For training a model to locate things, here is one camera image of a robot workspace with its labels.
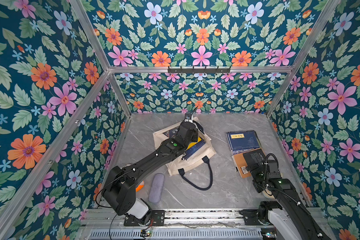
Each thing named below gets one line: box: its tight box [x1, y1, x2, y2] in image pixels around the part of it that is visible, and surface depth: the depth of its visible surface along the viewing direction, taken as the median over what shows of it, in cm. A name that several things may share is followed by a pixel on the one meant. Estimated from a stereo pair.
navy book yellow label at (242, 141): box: [226, 130, 262, 155], surface depth 100 cm
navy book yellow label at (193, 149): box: [183, 139, 206, 160], surface depth 98 cm
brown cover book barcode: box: [231, 148, 266, 179], surface depth 92 cm
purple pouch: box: [148, 173, 165, 204], surface depth 82 cm
